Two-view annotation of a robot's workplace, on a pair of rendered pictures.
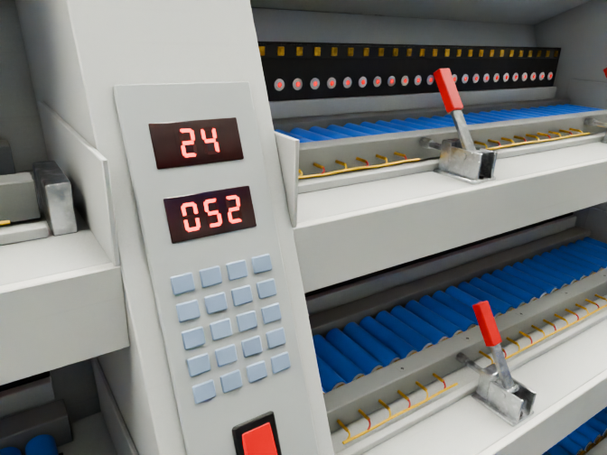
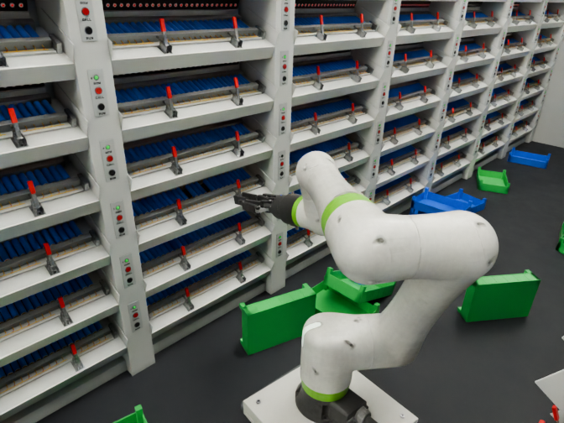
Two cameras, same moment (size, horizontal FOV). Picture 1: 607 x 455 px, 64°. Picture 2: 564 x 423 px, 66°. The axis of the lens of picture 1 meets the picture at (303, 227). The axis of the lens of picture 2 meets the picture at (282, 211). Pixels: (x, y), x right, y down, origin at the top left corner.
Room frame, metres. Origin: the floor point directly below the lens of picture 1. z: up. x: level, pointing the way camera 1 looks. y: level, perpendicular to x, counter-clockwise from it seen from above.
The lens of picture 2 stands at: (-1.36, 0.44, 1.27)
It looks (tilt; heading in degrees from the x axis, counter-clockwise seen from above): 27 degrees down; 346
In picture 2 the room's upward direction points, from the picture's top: 2 degrees clockwise
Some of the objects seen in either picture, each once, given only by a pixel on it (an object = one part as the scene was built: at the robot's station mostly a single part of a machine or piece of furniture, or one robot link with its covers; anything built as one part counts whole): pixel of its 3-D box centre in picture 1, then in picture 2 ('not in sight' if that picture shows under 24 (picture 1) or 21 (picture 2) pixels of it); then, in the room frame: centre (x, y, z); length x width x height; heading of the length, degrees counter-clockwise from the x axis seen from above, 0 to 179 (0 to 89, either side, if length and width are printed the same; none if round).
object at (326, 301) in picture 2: not in sight; (337, 305); (0.04, -0.18, 0.04); 0.30 x 0.20 x 0.08; 32
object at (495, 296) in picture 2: not in sight; (498, 295); (-0.10, -0.86, 0.10); 0.30 x 0.08 x 0.20; 86
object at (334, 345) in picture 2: not in sight; (332, 352); (-0.63, 0.12, 0.48); 0.16 x 0.13 x 0.19; 84
